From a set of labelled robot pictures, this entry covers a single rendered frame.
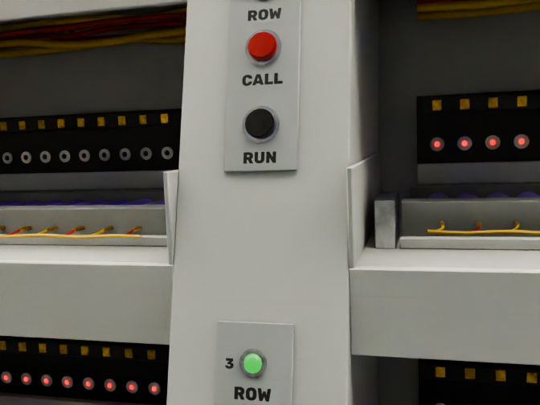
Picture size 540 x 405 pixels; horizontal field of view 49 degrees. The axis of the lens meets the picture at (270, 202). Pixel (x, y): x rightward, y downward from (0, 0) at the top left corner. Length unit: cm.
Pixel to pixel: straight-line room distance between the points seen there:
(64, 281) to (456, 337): 21
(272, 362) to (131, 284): 9
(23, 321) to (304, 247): 17
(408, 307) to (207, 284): 10
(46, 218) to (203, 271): 15
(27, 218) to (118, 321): 12
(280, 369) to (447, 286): 9
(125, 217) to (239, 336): 13
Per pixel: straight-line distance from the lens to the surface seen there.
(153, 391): 53
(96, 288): 35
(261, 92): 33
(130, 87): 60
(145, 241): 39
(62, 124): 58
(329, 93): 32
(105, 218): 40
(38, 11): 43
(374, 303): 30
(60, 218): 42
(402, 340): 31
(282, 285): 31
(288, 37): 33
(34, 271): 37
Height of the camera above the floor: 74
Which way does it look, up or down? 8 degrees up
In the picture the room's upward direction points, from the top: 2 degrees clockwise
